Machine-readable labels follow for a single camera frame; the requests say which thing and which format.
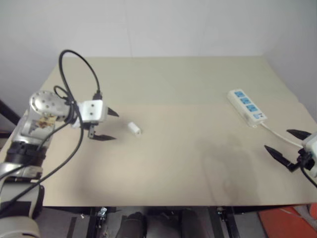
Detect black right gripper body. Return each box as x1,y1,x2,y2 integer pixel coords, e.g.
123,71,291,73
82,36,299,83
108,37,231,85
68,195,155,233
296,148,316,172

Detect small white plug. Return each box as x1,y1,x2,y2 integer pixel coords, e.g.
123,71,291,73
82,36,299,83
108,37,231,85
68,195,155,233
127,121,143,137

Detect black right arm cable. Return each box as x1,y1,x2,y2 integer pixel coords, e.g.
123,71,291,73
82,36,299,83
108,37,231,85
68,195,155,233
300,165,317,188

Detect white power strip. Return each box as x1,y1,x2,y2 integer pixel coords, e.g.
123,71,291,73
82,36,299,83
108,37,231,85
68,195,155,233
227,89,268,129

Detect dark rounded shape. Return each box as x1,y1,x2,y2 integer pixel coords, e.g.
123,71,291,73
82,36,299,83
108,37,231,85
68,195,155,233
118,211,147,238

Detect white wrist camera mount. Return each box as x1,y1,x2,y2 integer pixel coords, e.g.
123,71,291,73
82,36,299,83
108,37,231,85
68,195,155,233
78,99,108,124
302,133,317,178

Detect orange mat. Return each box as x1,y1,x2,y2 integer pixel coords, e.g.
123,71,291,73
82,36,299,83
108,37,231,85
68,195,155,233
257,204,317,238

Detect dark frame bar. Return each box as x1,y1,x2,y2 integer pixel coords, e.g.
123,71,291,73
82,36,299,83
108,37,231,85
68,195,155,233
0,98,22,136

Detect black metal table frame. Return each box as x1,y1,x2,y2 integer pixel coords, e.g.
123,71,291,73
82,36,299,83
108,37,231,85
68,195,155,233
67,205,258,238

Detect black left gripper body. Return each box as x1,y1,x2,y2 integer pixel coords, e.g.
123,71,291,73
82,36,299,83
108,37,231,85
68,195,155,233
83,120,103,140

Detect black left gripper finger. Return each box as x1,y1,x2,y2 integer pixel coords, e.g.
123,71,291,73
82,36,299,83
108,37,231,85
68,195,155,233
90,134,117,142
106,107,120,118

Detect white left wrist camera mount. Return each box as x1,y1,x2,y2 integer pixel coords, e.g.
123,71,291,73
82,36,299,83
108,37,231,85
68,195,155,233
78,99,108,124

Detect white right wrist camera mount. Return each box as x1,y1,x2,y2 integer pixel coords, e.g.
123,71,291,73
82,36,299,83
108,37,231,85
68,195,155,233
302,133,317,178

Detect white cable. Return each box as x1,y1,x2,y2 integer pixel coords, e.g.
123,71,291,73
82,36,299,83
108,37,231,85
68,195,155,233
260,122,305,148

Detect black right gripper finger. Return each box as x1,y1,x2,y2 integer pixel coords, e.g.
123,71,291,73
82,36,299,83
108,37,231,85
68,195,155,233
286,128,312,141
264,145,297,172

